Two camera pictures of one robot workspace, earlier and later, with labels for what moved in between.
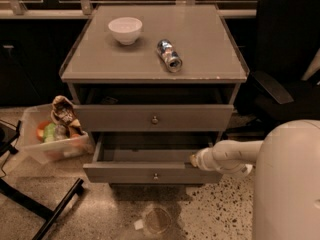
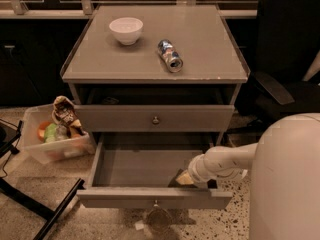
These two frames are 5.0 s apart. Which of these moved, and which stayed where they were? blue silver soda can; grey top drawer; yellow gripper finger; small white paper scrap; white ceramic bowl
Moved: yellow gripper finger
Stayed: grey top drawer; white ceramic bowl; small white paper scrap; blue silver soda can
